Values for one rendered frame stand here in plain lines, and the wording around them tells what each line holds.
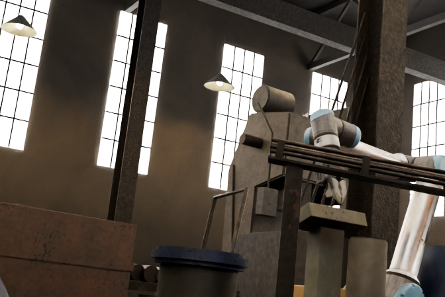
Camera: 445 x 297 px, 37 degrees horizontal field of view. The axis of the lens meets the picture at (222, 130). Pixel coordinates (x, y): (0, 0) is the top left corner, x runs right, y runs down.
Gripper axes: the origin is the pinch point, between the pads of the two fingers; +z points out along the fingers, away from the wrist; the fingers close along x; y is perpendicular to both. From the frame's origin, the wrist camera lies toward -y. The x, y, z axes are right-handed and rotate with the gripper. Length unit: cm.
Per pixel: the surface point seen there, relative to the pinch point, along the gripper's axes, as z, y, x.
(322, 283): 29.6, 4.6, 10.5
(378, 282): 34.4, -13.2, 3.9
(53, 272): -22, 159, 49
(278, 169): -247, 366, -267
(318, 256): 21.6, 2.0, 12.4
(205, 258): 24, 11, 50
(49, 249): -32, 155, 53
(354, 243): 22.2, -12.0, 9.4
